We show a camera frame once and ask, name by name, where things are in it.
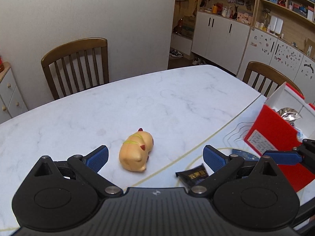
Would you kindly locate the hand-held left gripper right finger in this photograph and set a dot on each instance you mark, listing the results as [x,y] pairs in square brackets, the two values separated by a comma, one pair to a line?
[214,158]

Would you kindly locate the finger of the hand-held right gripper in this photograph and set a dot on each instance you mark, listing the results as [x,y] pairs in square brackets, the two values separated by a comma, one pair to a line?
[283,157]

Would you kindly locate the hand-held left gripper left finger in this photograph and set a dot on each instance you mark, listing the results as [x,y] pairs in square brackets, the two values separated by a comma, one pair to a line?
[98,157]

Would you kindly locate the dark snack bar packet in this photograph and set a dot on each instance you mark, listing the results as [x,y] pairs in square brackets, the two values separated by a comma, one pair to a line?
[193,175]

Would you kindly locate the red shoe box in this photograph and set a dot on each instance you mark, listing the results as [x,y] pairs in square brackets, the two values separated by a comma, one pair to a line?
[273,130]

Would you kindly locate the yellow pig toy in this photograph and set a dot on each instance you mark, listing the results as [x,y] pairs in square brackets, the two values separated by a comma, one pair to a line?
[134,152]

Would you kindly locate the silver foil snack packet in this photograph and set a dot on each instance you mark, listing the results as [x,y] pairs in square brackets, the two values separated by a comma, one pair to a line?
[289,114]

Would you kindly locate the white marble desktop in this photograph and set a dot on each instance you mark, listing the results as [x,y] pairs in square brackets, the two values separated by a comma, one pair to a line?
[172,98]

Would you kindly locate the wooden slat-back chair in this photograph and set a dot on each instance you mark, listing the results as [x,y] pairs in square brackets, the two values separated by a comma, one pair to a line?
[73,61]
[268,78]

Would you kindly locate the pair of white sneakers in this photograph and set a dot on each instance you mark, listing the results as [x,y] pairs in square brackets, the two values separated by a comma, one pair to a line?
[198,61]

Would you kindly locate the white side cabinet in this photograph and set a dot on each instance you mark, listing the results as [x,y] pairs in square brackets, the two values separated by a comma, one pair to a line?
[9,95]

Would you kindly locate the pair of dark sneakers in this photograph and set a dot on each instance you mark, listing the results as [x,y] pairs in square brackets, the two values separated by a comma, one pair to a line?
[176,53]

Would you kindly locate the white lower cabinet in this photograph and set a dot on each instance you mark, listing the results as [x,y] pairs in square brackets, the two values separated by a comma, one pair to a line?
[219,35]

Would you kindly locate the white rectangular bottle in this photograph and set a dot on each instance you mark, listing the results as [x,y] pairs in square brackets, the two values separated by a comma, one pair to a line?
[273,24]
[279,25]

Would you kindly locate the wooden open shelving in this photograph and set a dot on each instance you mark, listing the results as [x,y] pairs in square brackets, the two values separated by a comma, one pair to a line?
[292,12]

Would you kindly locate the yellow bottle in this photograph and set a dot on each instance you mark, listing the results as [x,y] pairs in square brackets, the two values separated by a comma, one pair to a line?
[215,9]

